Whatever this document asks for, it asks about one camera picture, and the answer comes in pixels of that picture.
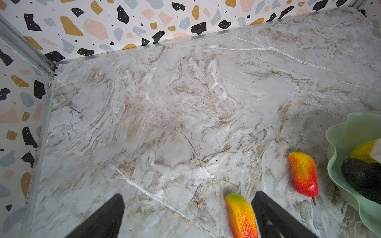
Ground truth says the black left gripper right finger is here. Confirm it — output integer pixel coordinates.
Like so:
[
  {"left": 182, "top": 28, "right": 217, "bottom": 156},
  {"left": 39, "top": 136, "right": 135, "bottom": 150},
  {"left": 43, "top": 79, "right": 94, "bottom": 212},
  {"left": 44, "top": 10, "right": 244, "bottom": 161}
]
[{"left": 251, "top": 191, "right": 317, "bottom": 238}]

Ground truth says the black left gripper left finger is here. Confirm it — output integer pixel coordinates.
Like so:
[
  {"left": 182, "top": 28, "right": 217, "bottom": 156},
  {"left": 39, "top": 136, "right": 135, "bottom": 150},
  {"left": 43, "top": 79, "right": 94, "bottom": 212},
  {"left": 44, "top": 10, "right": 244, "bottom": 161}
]
[{"left": 67, "top": 193, "right": 125, "bottom": 238}]

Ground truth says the red yellow fake mango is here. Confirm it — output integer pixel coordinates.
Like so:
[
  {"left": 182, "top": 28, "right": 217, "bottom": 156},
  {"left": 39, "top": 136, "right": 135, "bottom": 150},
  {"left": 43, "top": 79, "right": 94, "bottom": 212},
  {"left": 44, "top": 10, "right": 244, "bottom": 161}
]
[
  {"left": 225, "top": 193, "right": 258, "bottom": 238},
  {"left": 288, "top": 152, "right": 319, "bottom": 206}
]

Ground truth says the dark fake avocado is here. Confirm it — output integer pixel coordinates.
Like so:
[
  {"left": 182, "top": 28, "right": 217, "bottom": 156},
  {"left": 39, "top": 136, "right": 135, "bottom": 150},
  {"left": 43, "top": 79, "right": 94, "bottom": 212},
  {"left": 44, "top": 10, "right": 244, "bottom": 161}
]
[{"left": 341, "top": 158, "right": 381, "bottom": 204}]

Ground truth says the yellow fake bell pepper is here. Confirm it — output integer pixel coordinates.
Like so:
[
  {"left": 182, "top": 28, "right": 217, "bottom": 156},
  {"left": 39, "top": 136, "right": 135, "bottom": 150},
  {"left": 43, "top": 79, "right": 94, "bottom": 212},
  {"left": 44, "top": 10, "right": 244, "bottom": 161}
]
[{"left": 350, "top": 140, "right": 378, "bottom": 164}]

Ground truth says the light green wavy fruit bowl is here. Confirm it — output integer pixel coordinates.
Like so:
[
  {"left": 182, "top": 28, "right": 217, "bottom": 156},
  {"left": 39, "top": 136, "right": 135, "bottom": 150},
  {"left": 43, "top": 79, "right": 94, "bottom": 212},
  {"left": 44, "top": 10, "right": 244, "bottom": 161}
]
[{"left": 325, "top": 113, "right": 381, "bottom": 235}]

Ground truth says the aluminium corner post left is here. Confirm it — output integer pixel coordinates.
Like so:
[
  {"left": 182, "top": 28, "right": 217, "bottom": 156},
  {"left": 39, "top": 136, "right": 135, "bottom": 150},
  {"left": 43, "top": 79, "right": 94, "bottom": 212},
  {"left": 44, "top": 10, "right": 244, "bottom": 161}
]
[{"left": 1, "top": 16, "right": 56, "bottom": 77}]

